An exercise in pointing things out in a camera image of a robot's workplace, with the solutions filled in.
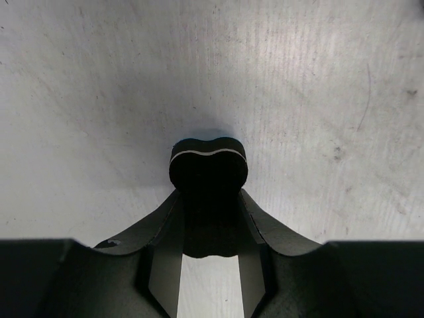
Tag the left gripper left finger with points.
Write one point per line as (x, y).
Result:
(135, 273)

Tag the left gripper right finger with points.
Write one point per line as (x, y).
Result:
(284, 274)

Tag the black whiteboard eraser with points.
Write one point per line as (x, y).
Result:
(209, 175)

